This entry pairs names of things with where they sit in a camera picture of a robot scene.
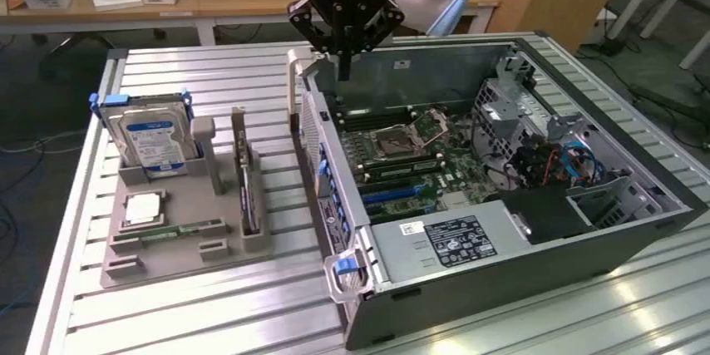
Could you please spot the slim graphics card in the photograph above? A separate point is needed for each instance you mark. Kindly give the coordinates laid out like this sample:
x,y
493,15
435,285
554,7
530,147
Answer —
x,y
247,188

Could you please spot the CPU socket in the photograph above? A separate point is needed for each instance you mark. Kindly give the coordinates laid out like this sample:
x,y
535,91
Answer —
x,y
397,143

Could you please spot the blue slot retention clip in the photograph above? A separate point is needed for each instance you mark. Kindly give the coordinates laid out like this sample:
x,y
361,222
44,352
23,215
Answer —
x,y
344,231
335,201
339,215
322,159
330,185

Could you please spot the perforated metal drive cage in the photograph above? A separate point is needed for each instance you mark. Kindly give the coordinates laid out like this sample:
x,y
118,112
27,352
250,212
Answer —
x,y
499,130

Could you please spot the RAM stick with white label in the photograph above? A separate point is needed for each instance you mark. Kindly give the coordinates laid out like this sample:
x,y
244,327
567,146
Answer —
x,y
405,169

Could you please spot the green motherboard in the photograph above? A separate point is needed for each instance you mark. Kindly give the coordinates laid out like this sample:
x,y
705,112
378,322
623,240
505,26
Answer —
x,y
443,172

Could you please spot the blue disk caddy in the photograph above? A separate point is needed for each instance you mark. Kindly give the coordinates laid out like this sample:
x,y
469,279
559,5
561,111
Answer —
x,y
116,99

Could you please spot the hard disk with blue label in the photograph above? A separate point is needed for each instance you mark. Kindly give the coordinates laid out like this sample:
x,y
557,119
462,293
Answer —
x,y
150,143

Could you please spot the black power adapter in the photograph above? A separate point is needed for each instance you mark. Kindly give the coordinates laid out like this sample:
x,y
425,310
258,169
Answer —
x,y
611,47

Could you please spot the long expansion slot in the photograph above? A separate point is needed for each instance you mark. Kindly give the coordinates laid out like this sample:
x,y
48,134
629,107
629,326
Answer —
x,y
389,196

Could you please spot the black office chair base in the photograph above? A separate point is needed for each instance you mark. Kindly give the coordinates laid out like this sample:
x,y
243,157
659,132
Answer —
x,y
72,45

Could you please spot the grey parts rack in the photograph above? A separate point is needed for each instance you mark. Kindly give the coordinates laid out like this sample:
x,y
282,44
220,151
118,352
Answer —
x,y
183,209

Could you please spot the orange box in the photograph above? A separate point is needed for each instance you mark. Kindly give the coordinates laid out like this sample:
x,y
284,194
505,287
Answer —
x,y
12,2

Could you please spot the silver CPU chip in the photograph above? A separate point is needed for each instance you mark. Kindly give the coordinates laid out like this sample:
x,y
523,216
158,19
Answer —
x,y
143,208

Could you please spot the black chair leg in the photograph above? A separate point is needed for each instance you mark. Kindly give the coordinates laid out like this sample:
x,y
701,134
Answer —
x,y
671,101

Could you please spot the grey power supply unit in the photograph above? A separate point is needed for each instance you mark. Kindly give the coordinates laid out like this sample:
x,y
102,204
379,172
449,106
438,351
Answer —
x,y
399,251

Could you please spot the green RAM stick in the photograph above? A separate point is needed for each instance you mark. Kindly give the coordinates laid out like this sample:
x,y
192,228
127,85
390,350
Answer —
x,y
178,231

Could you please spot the blue case release latch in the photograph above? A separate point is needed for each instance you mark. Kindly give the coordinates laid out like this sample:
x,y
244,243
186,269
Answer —
x,y
343,267

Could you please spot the grey metal disk bay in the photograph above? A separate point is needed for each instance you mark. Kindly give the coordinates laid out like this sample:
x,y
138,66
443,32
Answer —
x,y
610,201

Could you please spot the open dark PC case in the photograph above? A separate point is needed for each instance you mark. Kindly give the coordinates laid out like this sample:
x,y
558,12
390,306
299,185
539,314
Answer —
x,y
499,288

